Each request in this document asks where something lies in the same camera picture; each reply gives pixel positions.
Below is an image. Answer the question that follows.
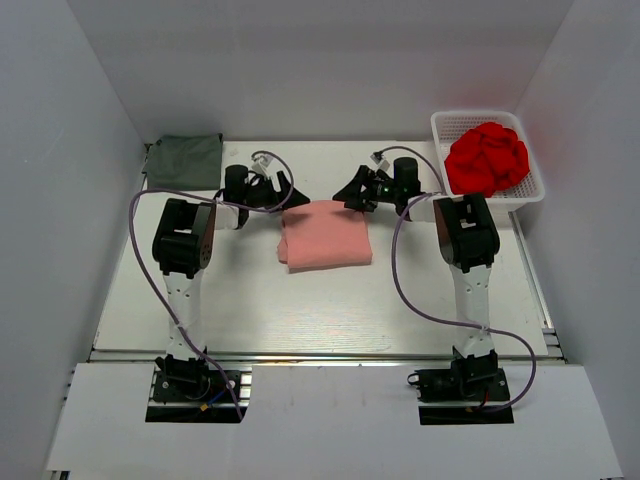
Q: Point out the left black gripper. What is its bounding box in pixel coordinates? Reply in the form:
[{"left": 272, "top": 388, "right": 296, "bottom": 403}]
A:
[{"left": 242, "top": 170, "right": 309, "bottom": 213}]

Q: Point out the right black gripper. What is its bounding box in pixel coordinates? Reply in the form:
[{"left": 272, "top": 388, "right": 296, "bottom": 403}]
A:
[{"left": 335, "top": 165, "right": 403, "bottom": 212}]

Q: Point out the pink t shirt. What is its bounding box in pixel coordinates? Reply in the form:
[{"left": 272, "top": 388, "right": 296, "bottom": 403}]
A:
[{"left": 277, "top": 200, "right": 373, "bottom": 272}]

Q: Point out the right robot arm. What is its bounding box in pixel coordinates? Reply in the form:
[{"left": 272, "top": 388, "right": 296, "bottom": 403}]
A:
[{"left": 333, "top": 157, "right": 500, "bottom": 399}]

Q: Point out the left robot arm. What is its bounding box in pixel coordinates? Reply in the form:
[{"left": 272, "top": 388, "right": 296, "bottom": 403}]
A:
[{"left": 152, "top": 165, "right": 310, "bottom": 399}]

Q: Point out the folded green t shirt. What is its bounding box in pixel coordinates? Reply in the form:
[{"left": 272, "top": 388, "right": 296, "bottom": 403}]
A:
[{"left": 142, "top": 133, "right": 224, "bottom": 191}]

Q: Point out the red t shirt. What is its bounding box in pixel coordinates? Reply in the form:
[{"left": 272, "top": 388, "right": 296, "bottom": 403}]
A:
[{"left": 444, "top": 122, "right": 530, "bottom": 198}]

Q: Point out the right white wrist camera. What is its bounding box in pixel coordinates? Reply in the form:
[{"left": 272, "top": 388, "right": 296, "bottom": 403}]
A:
[{"left": 370, "top": 151, "right": 390, "bottom": 172}]

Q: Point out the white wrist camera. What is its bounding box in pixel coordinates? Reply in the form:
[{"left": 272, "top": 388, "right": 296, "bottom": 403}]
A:
[
  {"left": 370, "top": 151, "right": 390, "bottom": 172},
  {"left": 250, "top": 153, "right": 273, "bottom": 178}
]

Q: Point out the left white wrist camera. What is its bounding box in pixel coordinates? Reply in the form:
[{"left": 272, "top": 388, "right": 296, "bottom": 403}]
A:
[{"left": 250, "top": 153, "right": 273, "bottom": 178}]

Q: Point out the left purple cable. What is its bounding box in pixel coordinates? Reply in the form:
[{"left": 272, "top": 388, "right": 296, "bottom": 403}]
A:
[{"left": 128, "top": 149, "right": 296, "bottom": 421}]

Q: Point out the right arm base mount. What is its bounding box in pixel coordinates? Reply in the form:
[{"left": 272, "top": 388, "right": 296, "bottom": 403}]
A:
[{"left": 407, "top": 368, "right": 514, "bottom": 426}]

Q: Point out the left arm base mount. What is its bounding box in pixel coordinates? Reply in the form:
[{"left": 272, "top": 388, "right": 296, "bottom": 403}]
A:
[{"left": 145, "top": 370, "right": 241, "bottom": 424}]

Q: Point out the aluminium rail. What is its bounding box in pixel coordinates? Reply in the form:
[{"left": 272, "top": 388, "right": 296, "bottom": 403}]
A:
[{"left": 89, "top": 349, "right": 566, "bottom": 365}]

